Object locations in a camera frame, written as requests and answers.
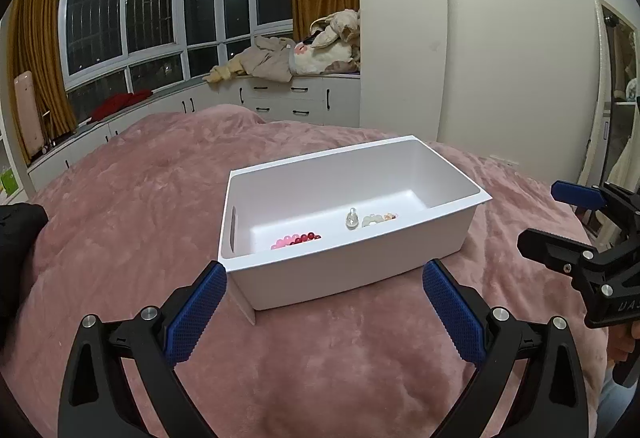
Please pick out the white window cabinet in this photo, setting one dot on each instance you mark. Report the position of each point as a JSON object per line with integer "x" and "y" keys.
{"x": 280, "y": 97}

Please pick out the pile of clothes and plush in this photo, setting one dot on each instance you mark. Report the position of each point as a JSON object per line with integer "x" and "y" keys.
{"x": 330, "y": 37}

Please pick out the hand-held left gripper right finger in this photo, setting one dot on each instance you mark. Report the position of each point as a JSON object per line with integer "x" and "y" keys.
{"x": 452, "y": 313}

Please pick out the red cloth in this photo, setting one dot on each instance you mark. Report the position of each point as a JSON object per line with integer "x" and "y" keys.
{"x": 120, "y": 103}

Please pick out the green packet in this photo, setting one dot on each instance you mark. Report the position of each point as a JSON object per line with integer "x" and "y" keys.
{"x": 9, "y": 180}

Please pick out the dark cloth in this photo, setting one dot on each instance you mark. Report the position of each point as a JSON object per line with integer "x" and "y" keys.
{"x": 17, "y": 258}

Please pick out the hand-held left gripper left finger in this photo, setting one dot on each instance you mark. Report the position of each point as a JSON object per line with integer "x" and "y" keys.
{"x": 197, "y": 313}

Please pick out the white storage box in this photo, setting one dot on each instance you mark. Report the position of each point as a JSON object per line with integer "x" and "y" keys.
{"x": 350, "y": 268}

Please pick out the person's jeans leg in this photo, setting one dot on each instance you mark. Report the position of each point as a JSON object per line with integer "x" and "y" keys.
{"x": 610, "y": 408}

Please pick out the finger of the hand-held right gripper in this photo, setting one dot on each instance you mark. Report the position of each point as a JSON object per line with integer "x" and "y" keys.
{"x": 547, "y": 245}
{"x": 577, "y": 194}

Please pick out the standing mirror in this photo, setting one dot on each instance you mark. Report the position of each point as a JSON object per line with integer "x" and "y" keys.
{"x": 620, "y": 117}

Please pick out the bay window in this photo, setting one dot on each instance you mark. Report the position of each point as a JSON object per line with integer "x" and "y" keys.
{"x": 150, "y": 7}

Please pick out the pink plush blanket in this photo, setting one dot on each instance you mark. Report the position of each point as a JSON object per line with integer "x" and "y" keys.
{"x": 125, "y": 218}

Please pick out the person's right hand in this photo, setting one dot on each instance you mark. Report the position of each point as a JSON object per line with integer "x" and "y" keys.
{"x": 622, "y": 340}

